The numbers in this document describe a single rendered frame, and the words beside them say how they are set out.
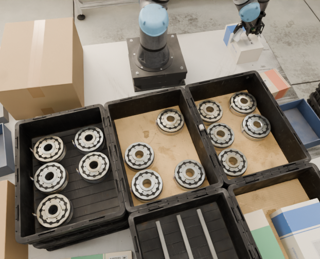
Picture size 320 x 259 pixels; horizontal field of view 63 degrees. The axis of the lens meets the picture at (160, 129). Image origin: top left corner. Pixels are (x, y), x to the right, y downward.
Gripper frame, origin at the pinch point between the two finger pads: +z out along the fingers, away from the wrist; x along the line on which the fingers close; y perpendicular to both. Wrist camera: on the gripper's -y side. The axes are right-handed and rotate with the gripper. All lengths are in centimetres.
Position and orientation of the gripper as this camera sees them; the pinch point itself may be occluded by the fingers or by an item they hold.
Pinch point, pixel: (243, 39)
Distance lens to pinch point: 148.0
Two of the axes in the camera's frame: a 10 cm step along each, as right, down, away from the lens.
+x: 9.7, -2.0, 1.3
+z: -0.1, 5.1, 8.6
